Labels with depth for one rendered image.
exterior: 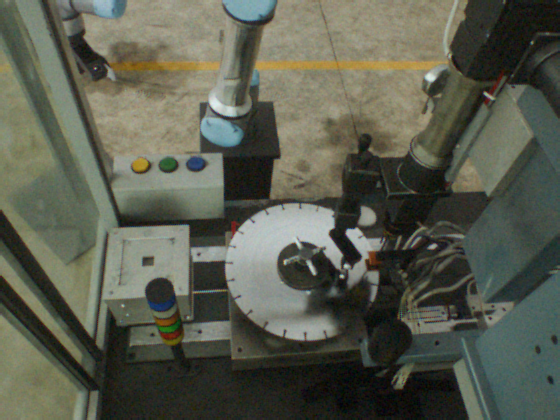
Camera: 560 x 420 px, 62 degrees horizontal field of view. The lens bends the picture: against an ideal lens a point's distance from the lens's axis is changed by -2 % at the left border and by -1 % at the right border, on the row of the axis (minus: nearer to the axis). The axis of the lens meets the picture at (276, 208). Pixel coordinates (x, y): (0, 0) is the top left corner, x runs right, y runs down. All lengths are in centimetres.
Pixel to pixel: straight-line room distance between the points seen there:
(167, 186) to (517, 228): 82
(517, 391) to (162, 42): 292
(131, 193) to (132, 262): 21
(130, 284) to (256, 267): 28
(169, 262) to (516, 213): 71
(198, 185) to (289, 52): 204
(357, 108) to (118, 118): 134
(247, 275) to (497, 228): 51
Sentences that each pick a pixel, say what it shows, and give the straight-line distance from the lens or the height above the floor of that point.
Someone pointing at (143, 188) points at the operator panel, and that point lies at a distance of 121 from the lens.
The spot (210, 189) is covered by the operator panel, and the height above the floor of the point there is 88.
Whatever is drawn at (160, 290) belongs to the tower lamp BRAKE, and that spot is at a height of 116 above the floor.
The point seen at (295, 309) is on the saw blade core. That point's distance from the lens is 97.
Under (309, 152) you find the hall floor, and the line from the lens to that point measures 251.
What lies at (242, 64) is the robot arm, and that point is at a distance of 114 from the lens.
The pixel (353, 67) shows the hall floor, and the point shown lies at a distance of 310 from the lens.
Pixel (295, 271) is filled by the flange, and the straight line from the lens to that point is 99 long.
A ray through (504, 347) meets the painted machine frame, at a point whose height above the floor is 137.
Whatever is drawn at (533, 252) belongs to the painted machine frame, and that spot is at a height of 136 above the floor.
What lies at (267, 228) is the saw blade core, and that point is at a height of 95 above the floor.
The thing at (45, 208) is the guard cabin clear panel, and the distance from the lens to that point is 87.
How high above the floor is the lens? 183
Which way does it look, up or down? 54 degrees down
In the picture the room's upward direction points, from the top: 7 degrees clockwise
